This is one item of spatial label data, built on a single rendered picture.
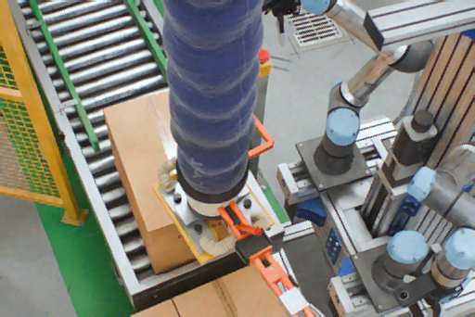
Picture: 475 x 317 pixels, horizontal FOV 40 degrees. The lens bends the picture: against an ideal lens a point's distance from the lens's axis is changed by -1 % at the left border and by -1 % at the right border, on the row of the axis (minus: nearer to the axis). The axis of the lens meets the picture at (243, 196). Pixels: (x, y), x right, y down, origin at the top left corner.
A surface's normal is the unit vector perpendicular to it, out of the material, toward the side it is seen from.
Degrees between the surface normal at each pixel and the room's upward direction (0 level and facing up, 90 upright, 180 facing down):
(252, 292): 0
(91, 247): 0
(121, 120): 0
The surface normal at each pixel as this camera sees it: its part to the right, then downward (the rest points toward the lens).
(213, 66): 0.00, 0.76
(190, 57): -0.39, 0.68
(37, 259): 0.04, -0.50
